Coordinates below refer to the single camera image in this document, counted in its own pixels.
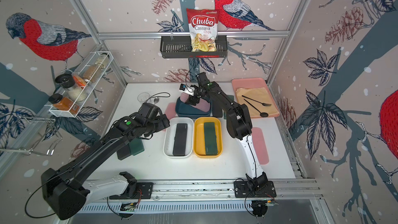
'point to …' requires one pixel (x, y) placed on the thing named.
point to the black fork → (264, 104)
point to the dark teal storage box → (185, 110)
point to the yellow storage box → (199, 137)
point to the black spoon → (264, 114)
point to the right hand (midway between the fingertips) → (187, 95)
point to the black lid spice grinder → (76, 93)
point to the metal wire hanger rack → (48, 138)
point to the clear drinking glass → (142, 97)
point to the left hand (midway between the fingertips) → (166, 121)
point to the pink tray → (238, 83)
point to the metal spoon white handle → (156, 100)
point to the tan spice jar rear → (92, 73)
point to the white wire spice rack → (82, 85)
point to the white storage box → (169, 138)
